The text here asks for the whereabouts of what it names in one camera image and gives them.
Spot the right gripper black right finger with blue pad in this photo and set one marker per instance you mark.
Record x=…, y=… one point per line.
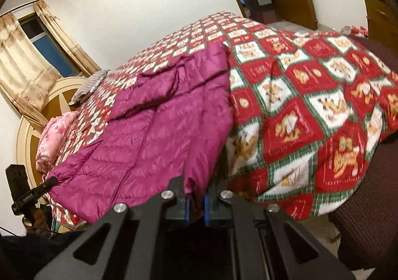
x=259, y=242

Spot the beige patterned curtain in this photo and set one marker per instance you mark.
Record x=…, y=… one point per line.
x=26, y=76

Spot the red white teddy bedspread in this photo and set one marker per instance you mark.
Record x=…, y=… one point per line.
x=308, y=109

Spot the pink floral folded blanket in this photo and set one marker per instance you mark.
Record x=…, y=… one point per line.
x=51, y=140

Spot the grey striped pillow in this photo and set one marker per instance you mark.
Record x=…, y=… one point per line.
x=85, y=91

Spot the dark wooden dresser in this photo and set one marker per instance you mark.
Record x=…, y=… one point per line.
x=382, y=24

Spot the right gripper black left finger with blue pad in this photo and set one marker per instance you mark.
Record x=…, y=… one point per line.
x=138, y=242

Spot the window with blue glass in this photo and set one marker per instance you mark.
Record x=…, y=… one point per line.
x=48, y=47

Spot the magenta quilted down jacket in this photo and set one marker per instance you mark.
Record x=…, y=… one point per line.
x=170, y=123

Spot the beige curved headboard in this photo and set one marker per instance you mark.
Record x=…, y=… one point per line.
x=27, y=140

